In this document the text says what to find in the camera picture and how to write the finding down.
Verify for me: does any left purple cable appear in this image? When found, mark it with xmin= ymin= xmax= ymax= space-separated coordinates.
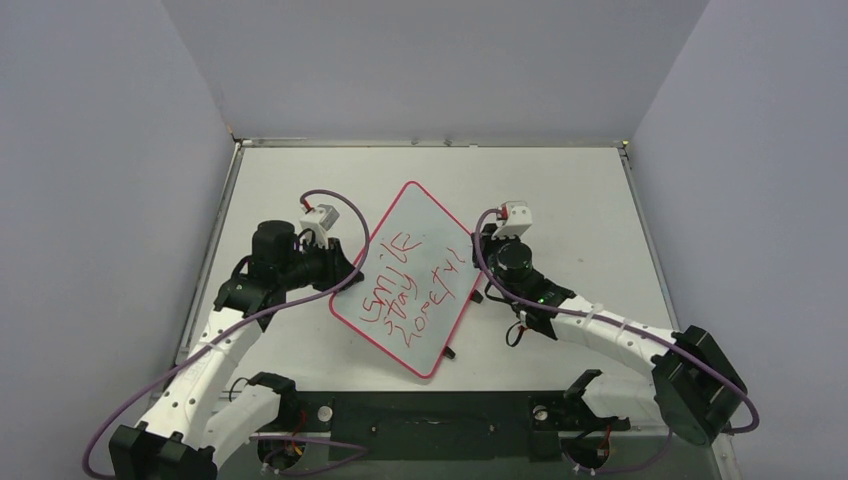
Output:
xmin=82 ymin=189 xmax=372 ymax=480

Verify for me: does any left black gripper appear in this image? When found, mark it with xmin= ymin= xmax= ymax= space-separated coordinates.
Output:
xmin=279 ymin=234 xmax=363 ymax=294

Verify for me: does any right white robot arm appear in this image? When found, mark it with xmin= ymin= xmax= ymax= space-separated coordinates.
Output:
xmin=470 ymin=222 xmax=761 ymax=447

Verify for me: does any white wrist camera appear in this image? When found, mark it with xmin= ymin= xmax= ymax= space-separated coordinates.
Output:
xmin=299 ymin=204 xmax=340 ymax=248
xmin=492 ymin=201 xmax=533 ymax=240

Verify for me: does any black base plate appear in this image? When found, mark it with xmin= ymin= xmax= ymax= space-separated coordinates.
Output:
xmin=260 ymin=391 xmax=631 ymax=462

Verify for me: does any pink framed whiteboard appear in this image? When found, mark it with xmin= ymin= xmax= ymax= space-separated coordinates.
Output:
xmin=329 ymin=181 xmax=480 ymax=379

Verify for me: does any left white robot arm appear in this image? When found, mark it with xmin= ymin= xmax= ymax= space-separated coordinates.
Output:
xmin=109 ymin=215 xmax=364 ymax=479

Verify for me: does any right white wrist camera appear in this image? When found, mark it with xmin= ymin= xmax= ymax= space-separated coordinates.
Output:
xmin=492 ymin=201 xmax=533 ymax=240

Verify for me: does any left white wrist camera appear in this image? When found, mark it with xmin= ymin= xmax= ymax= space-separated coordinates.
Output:
xmin=299 ymin=204 xmax=340 ymax=248

